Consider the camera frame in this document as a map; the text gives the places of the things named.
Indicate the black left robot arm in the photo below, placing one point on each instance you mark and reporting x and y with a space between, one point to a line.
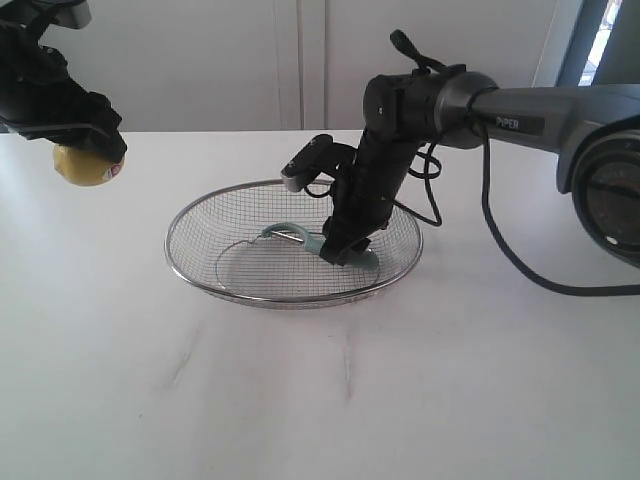
40 100

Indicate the white cabinet doors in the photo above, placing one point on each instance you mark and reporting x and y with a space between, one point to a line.
277 65

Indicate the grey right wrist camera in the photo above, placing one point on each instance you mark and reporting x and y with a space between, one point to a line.
321 155

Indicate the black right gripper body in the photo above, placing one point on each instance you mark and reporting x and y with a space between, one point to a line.
379 168

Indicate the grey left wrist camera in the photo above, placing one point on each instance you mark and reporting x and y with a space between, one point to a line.
67 14

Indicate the oval wire mesh basket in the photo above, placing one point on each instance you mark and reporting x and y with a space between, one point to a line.
214 245

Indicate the yellow lemon with sticker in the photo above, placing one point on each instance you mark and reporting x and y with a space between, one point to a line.
83 168

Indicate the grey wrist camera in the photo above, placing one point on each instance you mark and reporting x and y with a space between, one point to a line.
67 14
321 155

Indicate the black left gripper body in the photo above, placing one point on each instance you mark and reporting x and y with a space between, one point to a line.
37 90

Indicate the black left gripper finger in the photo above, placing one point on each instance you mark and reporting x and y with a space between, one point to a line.
76 136
107 144

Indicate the teal handled vegetable peeler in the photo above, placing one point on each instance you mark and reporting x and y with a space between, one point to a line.
366 260

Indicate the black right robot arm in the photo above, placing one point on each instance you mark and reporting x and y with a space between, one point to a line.
592 130

